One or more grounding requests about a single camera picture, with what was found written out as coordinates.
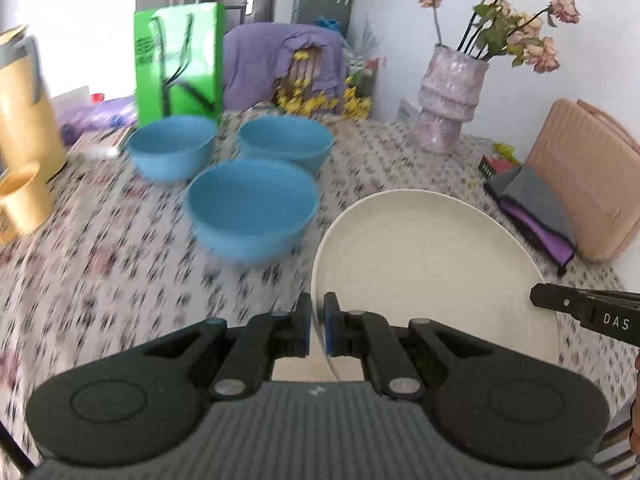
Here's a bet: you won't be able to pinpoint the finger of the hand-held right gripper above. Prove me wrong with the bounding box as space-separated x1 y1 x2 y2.
529 282 601 328

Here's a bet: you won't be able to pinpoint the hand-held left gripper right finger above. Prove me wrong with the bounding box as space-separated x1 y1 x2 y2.
324 291 494 402

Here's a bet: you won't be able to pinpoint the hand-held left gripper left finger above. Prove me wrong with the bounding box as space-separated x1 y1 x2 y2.
144 291 312 401

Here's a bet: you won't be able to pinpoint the cream plate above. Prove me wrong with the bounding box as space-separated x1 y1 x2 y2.
310 188 560 387

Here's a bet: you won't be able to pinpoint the blue bowl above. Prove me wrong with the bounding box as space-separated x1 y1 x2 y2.
127 114 219 184
237 114 335 174
185 158 320 263

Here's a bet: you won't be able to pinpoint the purple folded cloth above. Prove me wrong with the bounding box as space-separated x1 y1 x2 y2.
499 197 577 267

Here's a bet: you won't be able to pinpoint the purple and grey cloths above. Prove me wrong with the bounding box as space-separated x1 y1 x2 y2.
484 165 577 242

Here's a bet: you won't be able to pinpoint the pink hard case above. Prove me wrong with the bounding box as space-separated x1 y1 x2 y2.
524 98 640 262

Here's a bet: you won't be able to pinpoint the striped cloth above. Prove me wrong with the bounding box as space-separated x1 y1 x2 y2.
594 427 640 477

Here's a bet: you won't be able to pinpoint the yellow flower sprigs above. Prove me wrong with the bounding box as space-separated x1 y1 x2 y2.
272 49 374 122

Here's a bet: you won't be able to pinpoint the pink textured vase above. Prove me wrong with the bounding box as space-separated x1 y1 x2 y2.
410 44 489 154

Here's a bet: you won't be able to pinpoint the glass container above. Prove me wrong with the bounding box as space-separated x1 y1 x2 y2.
345 56 382 97

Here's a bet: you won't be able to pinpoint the white flat book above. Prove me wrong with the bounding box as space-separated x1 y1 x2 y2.
74 127 135 159

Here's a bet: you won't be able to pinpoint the purple covered chair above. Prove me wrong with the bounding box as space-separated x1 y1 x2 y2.
222 22 347 112

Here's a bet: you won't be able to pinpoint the dried pink roses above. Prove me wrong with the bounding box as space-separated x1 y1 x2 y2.
412 0 582 74

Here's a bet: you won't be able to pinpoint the green paper bag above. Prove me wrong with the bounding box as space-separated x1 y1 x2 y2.
133 2 226 129

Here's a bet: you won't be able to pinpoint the purple plastic packet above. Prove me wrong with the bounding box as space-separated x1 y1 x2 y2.
59 97 139 144

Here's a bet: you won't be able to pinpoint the blue plastic bag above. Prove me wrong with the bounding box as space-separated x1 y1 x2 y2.
314 17 345 37

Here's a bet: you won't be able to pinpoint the yellow mug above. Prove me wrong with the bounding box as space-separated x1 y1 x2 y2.
0 162 54 247

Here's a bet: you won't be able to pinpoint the yellow thermos jug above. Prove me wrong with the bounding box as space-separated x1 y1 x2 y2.
0 24 69 183

